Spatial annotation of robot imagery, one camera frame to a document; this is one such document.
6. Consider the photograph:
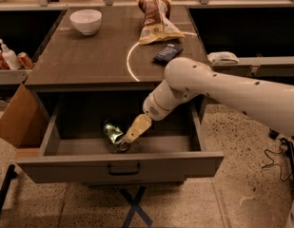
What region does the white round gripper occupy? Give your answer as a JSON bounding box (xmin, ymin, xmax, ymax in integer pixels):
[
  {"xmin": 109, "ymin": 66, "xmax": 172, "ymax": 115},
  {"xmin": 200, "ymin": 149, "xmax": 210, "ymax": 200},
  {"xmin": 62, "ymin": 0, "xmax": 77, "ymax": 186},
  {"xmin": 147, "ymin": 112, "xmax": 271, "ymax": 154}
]
[{"xmin": 125, "ymin": 80, "xmax": 197, "ymax": 143}]

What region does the green soda can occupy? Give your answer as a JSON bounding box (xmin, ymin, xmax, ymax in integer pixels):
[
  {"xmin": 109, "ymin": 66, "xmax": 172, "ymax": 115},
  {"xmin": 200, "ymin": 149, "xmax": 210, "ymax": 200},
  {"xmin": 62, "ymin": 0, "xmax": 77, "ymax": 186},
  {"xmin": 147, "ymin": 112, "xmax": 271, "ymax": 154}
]
[{"xmin": 102, "ymin": 120, "xmax": 130, "ymax": 153}]

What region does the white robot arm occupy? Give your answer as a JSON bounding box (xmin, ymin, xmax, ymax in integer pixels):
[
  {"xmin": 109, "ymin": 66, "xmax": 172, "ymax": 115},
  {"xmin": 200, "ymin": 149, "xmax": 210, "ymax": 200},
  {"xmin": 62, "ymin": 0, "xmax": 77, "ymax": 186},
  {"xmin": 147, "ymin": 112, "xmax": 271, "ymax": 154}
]
[{"xmin": 125, "ymin": 57, "xmax": 294, "ymax": 143}]

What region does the open grey top drawer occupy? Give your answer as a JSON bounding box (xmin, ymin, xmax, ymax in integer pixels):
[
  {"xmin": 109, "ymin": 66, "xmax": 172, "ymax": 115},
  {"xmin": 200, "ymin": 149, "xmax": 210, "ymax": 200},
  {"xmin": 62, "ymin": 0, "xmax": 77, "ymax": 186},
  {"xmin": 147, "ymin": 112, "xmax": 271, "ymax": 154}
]
[{"xmin": 17, "ymin": 104, "xmax": 224, "ymax": 185}]

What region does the red soda can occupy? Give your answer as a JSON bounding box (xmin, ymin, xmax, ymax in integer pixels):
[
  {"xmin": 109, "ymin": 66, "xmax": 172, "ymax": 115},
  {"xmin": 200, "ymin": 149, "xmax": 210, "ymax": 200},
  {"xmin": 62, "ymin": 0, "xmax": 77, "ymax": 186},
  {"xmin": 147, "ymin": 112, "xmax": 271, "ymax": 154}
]
[
  {"xmin": 0, "ymin": 49, "xmax": 10, "ymax": 70},
  {"xmin": 17, "ymin": 52, "xmax": 34, "ymax": 69}
]

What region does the blue tape cross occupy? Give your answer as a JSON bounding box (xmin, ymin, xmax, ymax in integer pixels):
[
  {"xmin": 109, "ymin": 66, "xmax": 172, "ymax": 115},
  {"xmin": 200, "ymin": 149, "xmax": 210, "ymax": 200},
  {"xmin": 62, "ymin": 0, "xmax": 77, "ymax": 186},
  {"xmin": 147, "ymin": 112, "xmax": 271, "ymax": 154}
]
[{"xmin": 120, "ymin": 186, "xmax": 153, "ymax": 228}]

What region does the brown chip bag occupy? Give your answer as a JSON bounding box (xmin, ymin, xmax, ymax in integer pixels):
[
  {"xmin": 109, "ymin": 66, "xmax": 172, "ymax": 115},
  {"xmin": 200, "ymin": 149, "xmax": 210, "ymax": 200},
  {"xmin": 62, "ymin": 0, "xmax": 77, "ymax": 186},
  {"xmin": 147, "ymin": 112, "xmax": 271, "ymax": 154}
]
[{"xmin": 136, "ymin": 0, "xmax": 185, "ymax": 45}]

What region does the folded white cloth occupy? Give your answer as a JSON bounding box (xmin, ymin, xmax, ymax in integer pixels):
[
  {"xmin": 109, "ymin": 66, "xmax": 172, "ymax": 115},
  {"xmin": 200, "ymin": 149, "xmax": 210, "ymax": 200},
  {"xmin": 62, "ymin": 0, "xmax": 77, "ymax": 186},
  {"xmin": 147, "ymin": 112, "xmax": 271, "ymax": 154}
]
[{"xmin": 207, "ymin": 51, "xmax": 239, "ymax": 65}]

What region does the white bowl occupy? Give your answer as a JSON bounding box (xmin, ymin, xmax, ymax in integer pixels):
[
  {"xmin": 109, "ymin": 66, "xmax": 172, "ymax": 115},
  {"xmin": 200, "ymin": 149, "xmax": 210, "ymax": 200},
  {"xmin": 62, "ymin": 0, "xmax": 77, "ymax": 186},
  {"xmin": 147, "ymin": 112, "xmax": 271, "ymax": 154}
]
[{"xmin": 69, "ymin": 9, "xmax": 102, "ymax": 35}]

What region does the cardboard box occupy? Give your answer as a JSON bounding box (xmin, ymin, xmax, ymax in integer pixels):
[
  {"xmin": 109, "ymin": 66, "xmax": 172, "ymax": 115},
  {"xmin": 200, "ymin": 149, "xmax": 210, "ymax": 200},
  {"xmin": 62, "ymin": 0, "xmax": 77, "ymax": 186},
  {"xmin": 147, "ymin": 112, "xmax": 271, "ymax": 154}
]
[{"xmin": 0, "ymin": 84, "xmax": 49, "ymax": 148}]

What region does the black stand leg left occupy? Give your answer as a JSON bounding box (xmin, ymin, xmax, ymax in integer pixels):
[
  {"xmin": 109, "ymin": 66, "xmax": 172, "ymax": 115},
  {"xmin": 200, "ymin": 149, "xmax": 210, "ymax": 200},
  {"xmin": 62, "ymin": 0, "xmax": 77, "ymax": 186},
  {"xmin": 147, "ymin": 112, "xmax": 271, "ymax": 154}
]
[{"xmin": 0, "ymin": 164, "xmax": 17, "ymax": 215}]

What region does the black stand leg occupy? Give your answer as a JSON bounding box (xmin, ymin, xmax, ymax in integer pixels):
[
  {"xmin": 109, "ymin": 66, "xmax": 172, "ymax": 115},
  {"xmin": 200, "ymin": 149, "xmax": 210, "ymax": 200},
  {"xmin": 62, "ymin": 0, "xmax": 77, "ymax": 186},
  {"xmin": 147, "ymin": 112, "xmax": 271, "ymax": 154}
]
[
  {"xmin": 281, "ymin": 138, "xmax": 294, "ymax": 185},
  {"xmin": 0, "ymin": 164, "xmax": 17, "ymax": 215}
]

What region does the white pump bottle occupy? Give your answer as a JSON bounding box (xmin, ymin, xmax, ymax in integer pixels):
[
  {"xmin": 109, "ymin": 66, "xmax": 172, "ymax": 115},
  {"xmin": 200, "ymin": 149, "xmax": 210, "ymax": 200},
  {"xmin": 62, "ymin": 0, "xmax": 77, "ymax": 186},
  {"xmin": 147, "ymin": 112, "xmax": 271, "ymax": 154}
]
[{"xmin": 0, "ymin": 39, "xmax": 21, "ymax": 70}]

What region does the black stand leg right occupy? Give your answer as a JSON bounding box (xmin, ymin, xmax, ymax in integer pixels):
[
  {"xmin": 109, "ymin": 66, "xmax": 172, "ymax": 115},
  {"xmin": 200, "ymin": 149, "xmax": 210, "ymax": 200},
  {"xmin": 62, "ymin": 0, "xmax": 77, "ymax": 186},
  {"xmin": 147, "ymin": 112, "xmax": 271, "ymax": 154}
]
[{"xmin": 281, "ymin": 138, "xmax": 294, "ymax": 185}]

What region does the black drawer handle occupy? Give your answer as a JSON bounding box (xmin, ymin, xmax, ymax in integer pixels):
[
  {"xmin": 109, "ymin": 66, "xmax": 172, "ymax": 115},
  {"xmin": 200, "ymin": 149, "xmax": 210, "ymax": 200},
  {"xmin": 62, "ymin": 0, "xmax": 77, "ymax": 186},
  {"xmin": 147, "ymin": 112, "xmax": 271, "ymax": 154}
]
[{"xmin": 108, "ymin": 163, "xmax": 141, "ymax": 176}]

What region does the black power adapter with cable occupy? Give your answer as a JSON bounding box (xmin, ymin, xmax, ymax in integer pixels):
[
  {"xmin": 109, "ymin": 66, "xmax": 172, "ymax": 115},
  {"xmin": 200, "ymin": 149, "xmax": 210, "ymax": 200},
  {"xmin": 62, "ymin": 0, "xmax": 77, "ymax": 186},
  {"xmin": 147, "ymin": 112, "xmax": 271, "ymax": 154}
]
[{"xmin": 263, "ymin": 129, "xmax": 292, "ymax": 181}]

